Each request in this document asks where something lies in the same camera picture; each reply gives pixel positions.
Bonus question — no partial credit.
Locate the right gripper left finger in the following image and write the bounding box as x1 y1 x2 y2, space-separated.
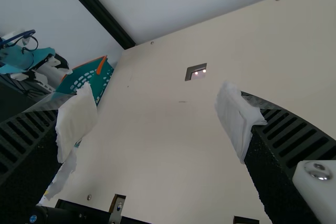
0 81 99 224

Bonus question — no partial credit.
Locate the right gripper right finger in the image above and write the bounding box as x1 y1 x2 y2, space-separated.
214 79 336 224

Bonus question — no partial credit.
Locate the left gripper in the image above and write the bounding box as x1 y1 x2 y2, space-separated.
0 46 73 91

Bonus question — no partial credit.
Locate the teal shopping basket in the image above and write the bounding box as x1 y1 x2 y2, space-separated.
54 55 116 110

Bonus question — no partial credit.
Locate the blue cable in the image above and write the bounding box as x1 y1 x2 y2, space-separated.
0 29 36 45

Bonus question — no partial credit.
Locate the black post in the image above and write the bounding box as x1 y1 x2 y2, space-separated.
52 0 137 51

